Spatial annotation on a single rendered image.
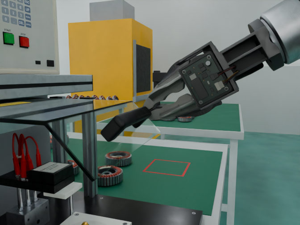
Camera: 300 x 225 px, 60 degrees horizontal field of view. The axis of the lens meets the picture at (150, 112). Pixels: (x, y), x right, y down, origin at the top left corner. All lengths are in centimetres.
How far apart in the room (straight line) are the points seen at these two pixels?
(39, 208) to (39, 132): 24
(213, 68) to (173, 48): 536
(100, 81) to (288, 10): 392
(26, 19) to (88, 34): 373
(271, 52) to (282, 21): 4
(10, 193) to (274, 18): 70
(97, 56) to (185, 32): 220
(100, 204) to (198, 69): 51
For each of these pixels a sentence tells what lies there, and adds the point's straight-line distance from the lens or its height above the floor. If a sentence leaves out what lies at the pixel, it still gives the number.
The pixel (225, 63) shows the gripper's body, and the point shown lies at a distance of 33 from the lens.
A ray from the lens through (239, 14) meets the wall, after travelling 564.
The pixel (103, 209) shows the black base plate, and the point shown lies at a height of 77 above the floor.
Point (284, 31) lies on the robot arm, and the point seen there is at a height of 116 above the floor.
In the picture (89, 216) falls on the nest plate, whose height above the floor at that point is 78.
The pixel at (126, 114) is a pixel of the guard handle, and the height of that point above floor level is 106.
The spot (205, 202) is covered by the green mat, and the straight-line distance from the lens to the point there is 81.
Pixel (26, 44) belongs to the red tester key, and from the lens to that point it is 60.
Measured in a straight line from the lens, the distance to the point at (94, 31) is 428.
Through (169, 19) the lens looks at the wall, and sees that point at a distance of 581.
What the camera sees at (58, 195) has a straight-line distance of 57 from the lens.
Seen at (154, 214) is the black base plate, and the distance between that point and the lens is 70.
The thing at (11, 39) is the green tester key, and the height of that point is 118.
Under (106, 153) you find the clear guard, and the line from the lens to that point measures 32.
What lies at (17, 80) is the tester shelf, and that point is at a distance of 55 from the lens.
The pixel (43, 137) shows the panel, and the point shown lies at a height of 93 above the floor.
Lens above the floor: 111
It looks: 8 degrees down
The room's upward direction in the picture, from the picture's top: straight up
